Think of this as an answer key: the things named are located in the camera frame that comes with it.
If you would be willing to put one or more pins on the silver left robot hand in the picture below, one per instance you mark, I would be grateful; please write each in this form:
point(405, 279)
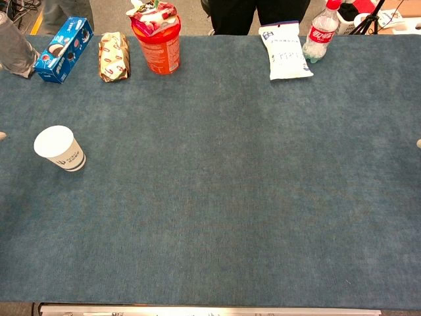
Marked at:
point(2, 136)

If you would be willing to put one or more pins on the white paper cup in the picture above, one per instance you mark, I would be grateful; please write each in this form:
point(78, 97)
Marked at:
point(54, 143)

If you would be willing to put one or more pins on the blue Oreo cookie box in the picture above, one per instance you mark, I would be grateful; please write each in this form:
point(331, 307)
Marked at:
point(62, 49)

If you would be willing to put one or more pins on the black tripod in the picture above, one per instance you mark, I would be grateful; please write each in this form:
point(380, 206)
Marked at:
point(368, 19)

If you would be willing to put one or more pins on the white plastic basket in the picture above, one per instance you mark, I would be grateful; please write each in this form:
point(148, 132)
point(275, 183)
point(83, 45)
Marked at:
point(348, 28)

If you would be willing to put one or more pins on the gold red snack bag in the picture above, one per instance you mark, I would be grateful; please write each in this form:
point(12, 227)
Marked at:
point(113, 57)

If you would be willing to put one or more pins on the person in grey trousers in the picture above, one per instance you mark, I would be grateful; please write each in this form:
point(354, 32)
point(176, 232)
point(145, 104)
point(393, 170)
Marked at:
point(65, 10)

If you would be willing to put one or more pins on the clear cola bottle red label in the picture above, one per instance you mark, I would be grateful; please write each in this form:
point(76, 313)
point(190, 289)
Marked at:
point(320, 36)

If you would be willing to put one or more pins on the white printed pouch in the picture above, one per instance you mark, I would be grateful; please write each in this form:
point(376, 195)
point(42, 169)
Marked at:
point(286, 56)

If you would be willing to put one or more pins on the orange plastic tub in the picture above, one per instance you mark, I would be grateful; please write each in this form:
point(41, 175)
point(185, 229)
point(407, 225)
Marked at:
point(161, 52)

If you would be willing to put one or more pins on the red white snack packet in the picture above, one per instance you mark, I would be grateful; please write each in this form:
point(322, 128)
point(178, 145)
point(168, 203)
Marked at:
point(154, 16)

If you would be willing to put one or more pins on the blue felt table cloth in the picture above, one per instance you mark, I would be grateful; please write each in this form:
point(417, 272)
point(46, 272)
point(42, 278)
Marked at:
point(210, 181)

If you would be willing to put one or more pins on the person in black trousers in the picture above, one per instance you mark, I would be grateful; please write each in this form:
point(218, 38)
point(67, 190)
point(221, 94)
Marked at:
point(233, 16)

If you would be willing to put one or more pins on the aluminium table rail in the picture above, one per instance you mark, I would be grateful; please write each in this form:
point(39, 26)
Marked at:
point(210, 311)

